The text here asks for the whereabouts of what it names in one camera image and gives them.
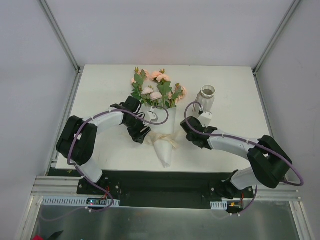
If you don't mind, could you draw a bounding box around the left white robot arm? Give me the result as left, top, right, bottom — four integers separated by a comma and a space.
56, 96, 157, 195

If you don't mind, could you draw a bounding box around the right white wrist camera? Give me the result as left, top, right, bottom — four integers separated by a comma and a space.
197, 111, 212, 128

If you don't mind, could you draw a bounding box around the right aluminium frame post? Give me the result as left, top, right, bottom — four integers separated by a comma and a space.
251, 0, 303, 76

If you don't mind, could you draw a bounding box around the white ribbed ceramic vase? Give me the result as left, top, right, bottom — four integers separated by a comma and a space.
195, 84, 216, 113

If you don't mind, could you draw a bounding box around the cream printed ribbon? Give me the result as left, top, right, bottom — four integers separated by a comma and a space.
145, 130, 182, 149

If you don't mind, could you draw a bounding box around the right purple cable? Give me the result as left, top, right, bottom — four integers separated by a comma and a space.
184, 101, 305, 220

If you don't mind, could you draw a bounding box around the pink flower bouquet white wrap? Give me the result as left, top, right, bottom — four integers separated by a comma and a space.
131, 67, 187, 168

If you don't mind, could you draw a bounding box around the right white cable duct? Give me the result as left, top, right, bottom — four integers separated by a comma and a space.
210, 200, 244, 211

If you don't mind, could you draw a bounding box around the white cable duct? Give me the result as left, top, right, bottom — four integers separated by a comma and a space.
42, 196, 120, 208
210, 200, 244, 211

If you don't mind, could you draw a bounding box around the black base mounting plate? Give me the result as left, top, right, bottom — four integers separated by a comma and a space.
47, 167, 286, 209

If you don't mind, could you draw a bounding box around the purple cable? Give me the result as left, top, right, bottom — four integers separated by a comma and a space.
39, 105, 169, 221
184, 101, 305, 220

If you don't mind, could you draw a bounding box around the left white cable duct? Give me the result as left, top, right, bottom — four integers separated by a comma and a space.
42, 196, 120, 208

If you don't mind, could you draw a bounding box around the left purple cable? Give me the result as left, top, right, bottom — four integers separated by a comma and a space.
39, 105, 169, 221

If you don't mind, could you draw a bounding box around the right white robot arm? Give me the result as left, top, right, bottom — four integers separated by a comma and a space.
180, 116, 292, 199

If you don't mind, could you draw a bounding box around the left aluminium frame post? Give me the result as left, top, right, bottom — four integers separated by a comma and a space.
37, 0, 84, 74

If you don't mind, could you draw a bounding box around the aluminium frame post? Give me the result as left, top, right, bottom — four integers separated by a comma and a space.
251, 0, 303, 76
37, 0, 84, 74

